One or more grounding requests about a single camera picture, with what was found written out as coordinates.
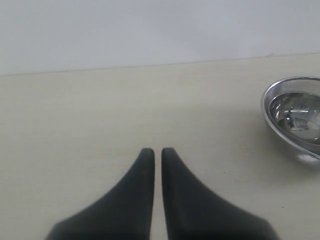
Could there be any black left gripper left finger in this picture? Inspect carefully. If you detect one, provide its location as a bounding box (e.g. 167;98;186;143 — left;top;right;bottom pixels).
46;148;155;240

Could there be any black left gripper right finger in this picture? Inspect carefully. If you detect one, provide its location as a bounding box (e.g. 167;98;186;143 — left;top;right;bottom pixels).
161;147;278;240

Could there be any steel mesh strainer bowl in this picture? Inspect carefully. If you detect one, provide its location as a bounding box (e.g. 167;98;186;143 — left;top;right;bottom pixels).
261;76;320;168

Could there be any small stainless steel bowl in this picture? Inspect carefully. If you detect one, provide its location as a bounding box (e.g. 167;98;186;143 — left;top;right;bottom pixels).
269;92;320;147

